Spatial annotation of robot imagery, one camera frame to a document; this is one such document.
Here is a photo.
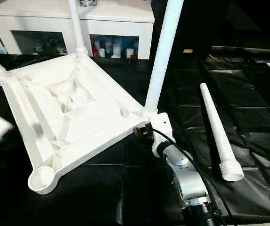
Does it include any tall clear bottle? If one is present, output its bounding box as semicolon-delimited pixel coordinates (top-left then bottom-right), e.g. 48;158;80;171
106;40;113;58

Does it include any small dark grey bundle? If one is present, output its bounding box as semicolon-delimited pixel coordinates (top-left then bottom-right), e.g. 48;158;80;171
80;0;98;7

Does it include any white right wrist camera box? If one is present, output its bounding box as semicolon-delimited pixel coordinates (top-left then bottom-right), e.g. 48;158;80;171
149;113;176;159

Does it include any black plastic mat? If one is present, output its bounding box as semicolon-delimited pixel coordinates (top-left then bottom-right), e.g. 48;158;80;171
0;51;270;226

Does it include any white plastic table top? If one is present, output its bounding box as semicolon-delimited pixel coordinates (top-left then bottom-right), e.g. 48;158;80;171
0;51;160;195

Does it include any white cabinet with glass doors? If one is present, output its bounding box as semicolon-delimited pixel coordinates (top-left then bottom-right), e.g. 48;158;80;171
0;0;155;60

